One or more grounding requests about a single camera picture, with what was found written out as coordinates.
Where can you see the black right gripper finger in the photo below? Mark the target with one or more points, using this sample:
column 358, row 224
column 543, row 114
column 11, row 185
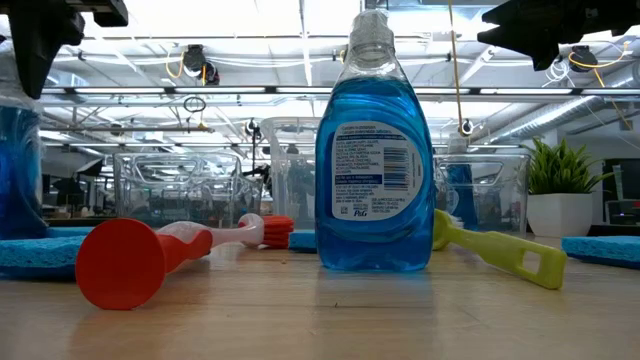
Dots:
column 542, row 45
column 530, row 12

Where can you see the tall clear plastic bin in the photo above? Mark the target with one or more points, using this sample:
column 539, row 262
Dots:
column 290, row 175

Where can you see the red dish brush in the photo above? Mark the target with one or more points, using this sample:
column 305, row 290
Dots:
column 120, row 265

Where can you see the green plant white pot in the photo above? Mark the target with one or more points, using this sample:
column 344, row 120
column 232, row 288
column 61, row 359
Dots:
column 560, row 215

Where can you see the blue sponge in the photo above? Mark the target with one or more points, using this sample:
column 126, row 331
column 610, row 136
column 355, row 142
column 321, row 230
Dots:
column 605, row 250
column 70, row 232
column 302, row 241
column 40, row 255

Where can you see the silver ventilation duct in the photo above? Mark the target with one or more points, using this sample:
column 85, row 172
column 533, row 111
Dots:
column 560, row 117

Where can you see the shallow clear plastic bin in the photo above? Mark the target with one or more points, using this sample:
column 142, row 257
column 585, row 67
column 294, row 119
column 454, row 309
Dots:
column 500, row 200
column 175, row 190

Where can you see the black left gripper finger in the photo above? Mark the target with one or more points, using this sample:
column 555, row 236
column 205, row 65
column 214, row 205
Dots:
column 40, row 50

